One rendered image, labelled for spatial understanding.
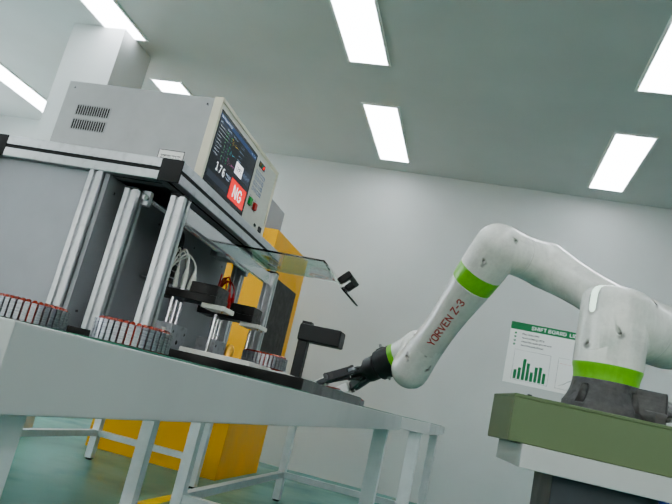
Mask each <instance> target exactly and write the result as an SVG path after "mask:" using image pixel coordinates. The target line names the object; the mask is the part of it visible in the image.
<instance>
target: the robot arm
mask: <svg viewBox="0 0 672 504"><path fill-rule="evenodd" d="M508 275H512V276H515V277H517V278H519V279H522V280H524V281H526V282H527V283H529V284H531V285H532V286H534V287H536V288H539V289H541V290H543V291H546V292H548V293H550V294H552V295H554V296H556V297H558V298H560V299H562V300H564V301H566V302H567V303H569V304H571V305H573V306H574V307H576V308H578V309H579V310H580V311H579V317H578V324H577V331H576V338H575V345H574V352H573V359H572V366H573V376H572V381H571V384H570V387H569V389H568V391H567V392H566V394H565V395H564V396H563V398H562V399H561V403H566V404H571V405H575V406H580V407H584V408H589V409H593V410H598V411H603V412H607V413H612V414H616V415H621V416H626V417H630V418H635V419H639V420H644V421H649V422H653V423H658V424H662V425H666V423H670V422H671V421H672V403H671V402H669V401H668V395H667V394H663V393H658V392H653V391H648V390H643V389H639V388H640V384H641V381H642V379H643V377H644V371H645V364H647V365H650V366H653V367H657V368H660V369H667V370H672V306H670V305H667V304H664V303H662V302H659V301H657V300H654V299H652V298H650V297H649V296H647V295H646V294H644V293H642V292H639V291H637V290H634V289H631V288H627V287H623V286H621V285H619V284H617V283H615V282H613V281H611V280H609V279H608V278H606V277H604V276H602V275H601V274H599V273H597V272H596V271H594V270H592V269H591V268H589V267H588V266H586V265H585V264H583V263H582V262H580V261H579V260H577V259H576V258H575V257H573V256H572V255H571V254H569V253H568V252H567V251H566V250H564V249H563V248H562V247H561V246H559V245H557V244H555V243H552V242H547V241H543V240H539V239H536V238H533V237H530V236H528V235H526V234H524V233H522V232H520V231H518V230H517V229H515V228H513V227H511V226H509V225H507V224H502V223H494V224H490V225H488V226H486V227H484V228H483V229H482V230H481V231H480V232H479V233H478V234H477V236H476V237H475V239H474V240H473V242H472V243H471V245H470V246H469V248H468V249H467V251H466V252H465V254H464V256H463V257H462V259H461V261H460V262H459V264H458V265H457V267H456V269H455V271H454V272H453V274H452V276H451V278H450V279H449V281H448V283H447V285H446V287H445V289H444V291H443V292H442V294H441V296H440V298H439V300H438V301H437V303H436V305H435V306H434V308H433V309H432V311H431V313H430V314H429V316H428V317H427V319H426V320H425V322H424V323H423V324H422V326H421V327H420V328H419V330H414V331H411V332H409V333H408V334H406V335H405V336H404V337H402V338H401V339H399V340H398V341H396V342H394V343H392V344H389V345H387V346H385V347H382V344H379V348H378V349H376V351H374V352H373V353H372V356H369V357H367V358H365V359H363V361H362V364H361V366H357V367H354V365H350V366H348V367H345V368H341V369H338V370H334V371H331V372H327V373H324V374H323V377H322V378H319V379H317V380H315V381H313V382H315V383H318V384H321V385H324V386H328V385H329V383H333V382H338V381H343V380H348V381H350V382H346V383H343V384H341V385H339V386H337V387H335V388H339V389H340V390H341V391H342V392H345V393H346V392H349V391H350V390H351V393H353V392H355V391H354V389H355V390H356V391H357V390H359V389H360V388H362V387H363V386H365V385H366V384H368V383H369V382H374V381H376V380H379V379H381V378H382V379H384V380H386V379H389V380H391V377H393V378H394V380H395V381H396V382H397V383H398V384H399V385H400V386H402V387H404V388H407V389H415V388H419V387H421V386H422V385H423V384H425V382H426V381H427V380H428V378H429V376H430V374H431V372H432V371H433V369H434V367H435V365H436V364H437V362H438V360H439V359H440V357H441V356H442V354H443V353H444V351H445V350H446V348H447V347H448V345H449V344H450V343H451V341H452V340H453V338H454V337H455V336H456V335H457V333H458V332H459V331H460V330H461V328H462V327H463V326H464V325H465V324H466V322H467V321H468V320H469V319H470V318H471V317H472V316H473V315H474V313H475V312H476V311H477V310H478V309H479V308H480V307H481V306H482V305H483V304H484V303H485V302H486V301H487V299H488V298H489V297H490V296H491V295H492V294H493V293H494V291H495V290H496V289H497V288H498V287H499V286H500V284H501V283H502V282H503V281H504V280H505V278H506V277H507V276H508ZM350 375H351V377H350Z"/></svg>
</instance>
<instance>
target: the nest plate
mask: <svg viewBox="0 0 672 504"><path fill-rule="evenodd" d="M179 350H180V351H184V352H189V353H193V354H198V355H202V356H206V357H211V358H215V359H220V360H224V361H228V362H233V363H237V364H242V365H246V366H250V367H255V368H259V369H264V370H268V371H271V368H268V367H265V366H262V365H259V364H256V363H253V362H250V361H246V360H241V359H237V358H232V357H228V356H223V355H219V354H214V353H210V352H206V351H201V350H197V349H192V348H188V347H183V346H180V347H179Z"/></svg>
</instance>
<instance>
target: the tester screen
mask: <svg viewBox="0 0 672 504"><path fill-rule="evenodd" d="M217 160H218V161H219V162H220V163H221V164H222V166H223V167H224V168H225V169H226V173H225V177H224V179H223V178H222V177H221V176H220V175H219V174H218V173H217V172H216V171H215V170H214V168H215V164H216V161H217ZM237 161H238V162H239V164H240V165H241V166H242V167H243V168H244V169H245V171H246V172H247V173H248V174H249V175H250V177H251V176H252V172H253V168H254V164H255V161H256V156H255V154H254V153H253V152H252V150H251V149H250V148H249V147H248V145H247V144H246V143H245V141H244V140H243V139H242V137H241V136H240V135H239V133H238V132H237V131H236V129H235V128H234V127H233V125H232V124H231V123H230V122H229V120H228V119H227V118H226V116H225V115H224V114H223V112H222V116H221V119H220V123H219V126H218V130H217V133H216V137H215V140H214V143H213V147H212V150H211V154H210V157H209V161H208V164H207V168H206V171H205V175H204V178H205V179H206V180H207V181H208V182H209V183H210V184H211V185H212V186H213V187H214V188H216V189H217V190H218V191H219V192H220V193H221V194H222V195H223V196H224V197H225V198H226V199H227V200H228V201H229V202H230V203H231V204H232V205H233V206H234V207H235V208H236V209H237V210H238V211H239V212H240V213H241V212H242V211H241V210H240V209H239V208H238V207H237V206H236V205H235V204H234V203H233V202H232V201H231V200H230V199H229V198H228V197H227V194H228V191H229V187H230V183H231V180H232V177H233V178H234V179H235V180H236V181H237V182H238V184H239V185H240V186H241V187H242V188H243V189H244V190H245V191H246V192H247V190H248V188H247V187H246V185H245V184H244V183H243V182H242V181H241V180H240V179H239V178H238V176H237V175H236V174H235V173H234V170H235V166H236V163H237ZM208 168H209V169H210V170H211V171H212V172H213V173H214V174H215V175H216V176H217V177H218V178H219V179H220V180H221V181H222V182H223V183H224V184H225V185H226V186H227V191H226V193H225V192H224V191H223V190H222V189H221V188H220V187H219V186H218V185H217V184H216V183H215V182H214V181H213V180H212V179H211V178H210V177H209V176H208V175H207V174H206V172H207V169H208Z"/></svg>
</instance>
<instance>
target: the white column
mask: <svg viewBox="0 0 672 504"><path fill-rule="evenodd" d="M150 60H151V57H150V56H149V55H148V53H147V52H146V51H145V50H144V49H143V47H142V46H141V45H140V44H139V43H138V41H136V40H135V39H134V38H133V37H132V36H131V35H130V33H129V32H128V31H127V30H126V29H118V28H108V27H103V26H99V25H88V24H78V23H74V26H73V29H72V32H71V35H70V38H69V40H68V43H67V46H66V49H65V52H64V54H63V57H62V60H61V63H60V66H59V68H58V71H57V74H56V77H55V80H54V82H53V85H52V88H51V91H50V94H49V97H48V99H47V102H46V105H45V108H44V111H43V113H42V116H41V119H40V122H39V125H38V127H37V130H36V133H35V136H34V139H40V140H47V141H50V139H51V136H52V133H53V130H54V127H55V124H56V121H57V119H58V116H59V113H60V110H61V107H62V104H63V101H64V99H65V96H66V93H67V90H68V87H69V84H70V81H79V82H87V83H95V84H103V85H111V86H120V87H128V88H136V89H141V88H142V85H143V82H144V79H145V76H146V72H147V69H148V66H149V63H150ZM34 421H35V416H27V418H26V421H25V424H24V427H23V428H32V427H33V424H34Z"/></svg>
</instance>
